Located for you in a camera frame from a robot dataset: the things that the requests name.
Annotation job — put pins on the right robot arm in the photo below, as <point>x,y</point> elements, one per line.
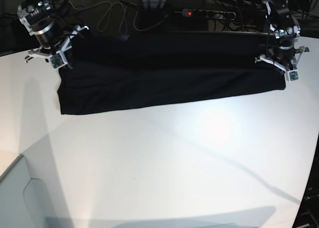
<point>43,20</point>

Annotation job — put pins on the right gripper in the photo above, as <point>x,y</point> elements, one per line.
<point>42,20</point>

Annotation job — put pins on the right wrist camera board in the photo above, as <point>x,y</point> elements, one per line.
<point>58,60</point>

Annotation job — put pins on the black power strip red switch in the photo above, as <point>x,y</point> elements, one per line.
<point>207,14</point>

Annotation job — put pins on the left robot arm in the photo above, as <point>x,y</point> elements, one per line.
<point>278,15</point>

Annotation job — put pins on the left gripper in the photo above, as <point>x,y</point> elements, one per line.
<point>283,54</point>

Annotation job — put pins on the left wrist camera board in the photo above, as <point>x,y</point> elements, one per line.
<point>293,75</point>

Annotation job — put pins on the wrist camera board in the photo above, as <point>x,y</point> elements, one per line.
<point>293,75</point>
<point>58,60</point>

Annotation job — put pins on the black T-shirt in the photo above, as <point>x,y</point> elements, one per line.
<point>111,73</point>

